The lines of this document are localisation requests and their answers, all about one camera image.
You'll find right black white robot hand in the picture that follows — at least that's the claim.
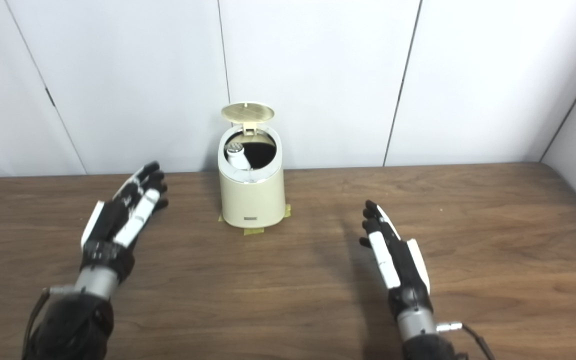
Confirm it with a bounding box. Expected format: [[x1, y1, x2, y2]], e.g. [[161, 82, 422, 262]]
[[359, 200, 434, 318]]

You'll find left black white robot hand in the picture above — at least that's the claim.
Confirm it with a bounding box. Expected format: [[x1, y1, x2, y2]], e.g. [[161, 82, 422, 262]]
[[80, 161, 169, 281]]

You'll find cream-colored plastic bin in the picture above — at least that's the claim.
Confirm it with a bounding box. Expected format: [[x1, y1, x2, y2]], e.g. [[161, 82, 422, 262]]
[[217, 125, 287, 230]]

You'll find small white plastic bottle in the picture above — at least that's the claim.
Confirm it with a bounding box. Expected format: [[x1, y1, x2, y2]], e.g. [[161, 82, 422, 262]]
[[225, 142, 251, 171]]

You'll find round cream bin lid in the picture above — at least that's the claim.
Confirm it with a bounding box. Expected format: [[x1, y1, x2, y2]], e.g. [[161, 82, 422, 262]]
[[220, 102, 276, 136]]

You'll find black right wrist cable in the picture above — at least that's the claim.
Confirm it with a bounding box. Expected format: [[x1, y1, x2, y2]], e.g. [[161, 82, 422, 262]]
[[435, 321, 496, 360]]

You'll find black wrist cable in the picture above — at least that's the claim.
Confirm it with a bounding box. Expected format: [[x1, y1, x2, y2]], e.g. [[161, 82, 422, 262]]
[[435, 321, 496, 360], [22, 285, 76, 360]]

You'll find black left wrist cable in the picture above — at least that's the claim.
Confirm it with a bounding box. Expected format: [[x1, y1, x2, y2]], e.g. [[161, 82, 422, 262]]
[[22, 285, 76, 360]]

